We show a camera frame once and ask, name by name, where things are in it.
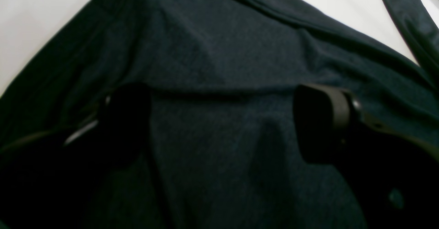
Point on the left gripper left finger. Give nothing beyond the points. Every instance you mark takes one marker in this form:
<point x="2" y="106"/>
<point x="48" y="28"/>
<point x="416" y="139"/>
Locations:
<point x="49" y="178"/>

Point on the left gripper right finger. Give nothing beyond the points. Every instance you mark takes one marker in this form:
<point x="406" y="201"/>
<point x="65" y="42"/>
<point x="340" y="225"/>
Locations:
<point x="393" y="176"/>

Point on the black t-shirt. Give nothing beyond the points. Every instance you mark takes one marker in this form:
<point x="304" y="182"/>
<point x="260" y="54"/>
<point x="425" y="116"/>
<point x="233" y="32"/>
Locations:
<point x="222" y="150"/>

